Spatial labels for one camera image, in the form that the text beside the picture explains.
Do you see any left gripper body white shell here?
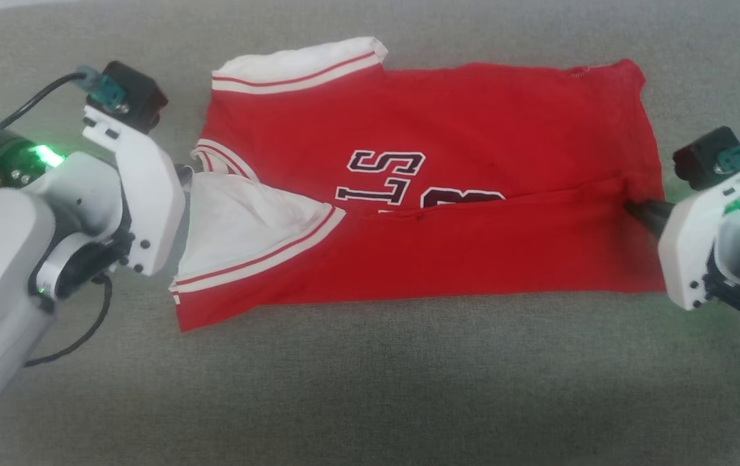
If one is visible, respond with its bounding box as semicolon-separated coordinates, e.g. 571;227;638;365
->
82;105;188;278

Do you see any thin black cable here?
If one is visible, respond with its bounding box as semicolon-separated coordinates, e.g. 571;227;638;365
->
22;275;113;368
0;72;87;168

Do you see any right gripper body white shell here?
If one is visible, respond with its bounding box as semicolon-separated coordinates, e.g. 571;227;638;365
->
657;166;740;312

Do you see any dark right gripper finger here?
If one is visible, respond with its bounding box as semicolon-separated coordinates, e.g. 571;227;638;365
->
624;199;676;238

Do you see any red and white sports jersey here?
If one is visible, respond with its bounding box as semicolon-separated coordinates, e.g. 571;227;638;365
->
169;37;668;333

